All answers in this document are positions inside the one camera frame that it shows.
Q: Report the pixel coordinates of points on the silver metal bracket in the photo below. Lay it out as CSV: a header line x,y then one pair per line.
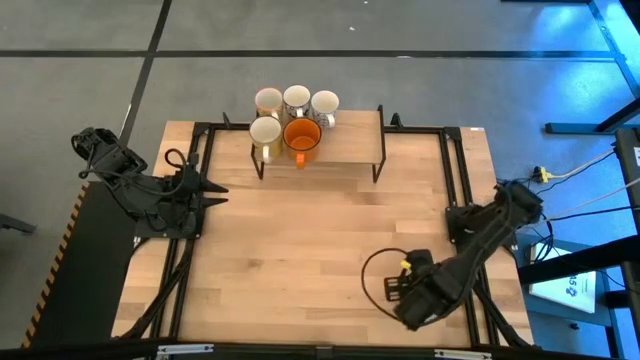
x,y
462,354
185,349

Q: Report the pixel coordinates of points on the black side table frame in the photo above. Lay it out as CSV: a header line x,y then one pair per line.
x,y
580,260

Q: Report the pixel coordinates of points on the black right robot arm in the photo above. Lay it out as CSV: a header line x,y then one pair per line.
x,y
495,225

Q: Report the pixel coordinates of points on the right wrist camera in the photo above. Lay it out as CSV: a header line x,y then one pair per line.
x,y
421,260

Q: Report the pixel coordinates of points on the black aluminium table frame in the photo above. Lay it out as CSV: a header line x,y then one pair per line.
x,y
185,280

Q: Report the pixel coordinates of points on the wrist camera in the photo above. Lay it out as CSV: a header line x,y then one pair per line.
x,y
192,162
421,260

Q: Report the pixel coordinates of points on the black platform with hazard stripe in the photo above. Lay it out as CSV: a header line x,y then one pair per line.
x,y
85,270

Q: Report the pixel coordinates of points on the white patterned mug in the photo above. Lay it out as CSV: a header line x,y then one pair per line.
x,y
325,104
297,97

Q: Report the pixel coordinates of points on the black desk frame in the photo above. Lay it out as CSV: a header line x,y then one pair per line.
x,y
617,60

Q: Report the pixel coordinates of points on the orange mug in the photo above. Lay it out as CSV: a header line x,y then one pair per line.
x,y
302,137

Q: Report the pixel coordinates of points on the wooden shelf with black legs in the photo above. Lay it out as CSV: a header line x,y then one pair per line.
x,y
345,140

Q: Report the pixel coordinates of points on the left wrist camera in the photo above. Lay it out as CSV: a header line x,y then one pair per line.
x,y
192,162

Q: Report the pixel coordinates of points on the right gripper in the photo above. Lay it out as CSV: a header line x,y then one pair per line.
x,y
425,300

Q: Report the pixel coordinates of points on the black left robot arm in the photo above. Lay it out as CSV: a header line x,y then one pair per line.
x,y
130,190

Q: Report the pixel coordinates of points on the yellow power plug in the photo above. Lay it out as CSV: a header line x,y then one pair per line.
x,y
542,174

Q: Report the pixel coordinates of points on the cream yellow mug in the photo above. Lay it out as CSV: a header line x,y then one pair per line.
x,y
265,134

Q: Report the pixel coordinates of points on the dark grey furniture leg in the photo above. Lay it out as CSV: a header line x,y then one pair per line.
x,y
15,223

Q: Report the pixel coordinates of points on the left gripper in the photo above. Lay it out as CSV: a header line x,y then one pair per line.
x,y
187,195

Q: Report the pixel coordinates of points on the white box with blue print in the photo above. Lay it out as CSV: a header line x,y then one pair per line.
x,y
562,290

